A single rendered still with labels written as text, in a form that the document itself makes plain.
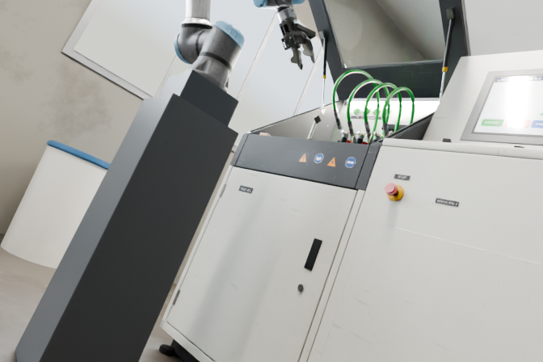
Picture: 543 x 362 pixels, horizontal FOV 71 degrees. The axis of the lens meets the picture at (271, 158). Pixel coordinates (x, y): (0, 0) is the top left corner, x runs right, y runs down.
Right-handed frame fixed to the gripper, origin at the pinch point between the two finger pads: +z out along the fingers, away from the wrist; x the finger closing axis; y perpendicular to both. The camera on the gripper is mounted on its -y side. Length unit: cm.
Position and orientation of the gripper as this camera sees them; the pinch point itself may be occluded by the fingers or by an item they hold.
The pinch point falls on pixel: (308, 64)
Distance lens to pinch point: 172.7
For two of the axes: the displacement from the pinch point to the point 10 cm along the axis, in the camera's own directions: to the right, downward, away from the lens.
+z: 3.4, 9.4, 0.5
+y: -7.1, 2.9, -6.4
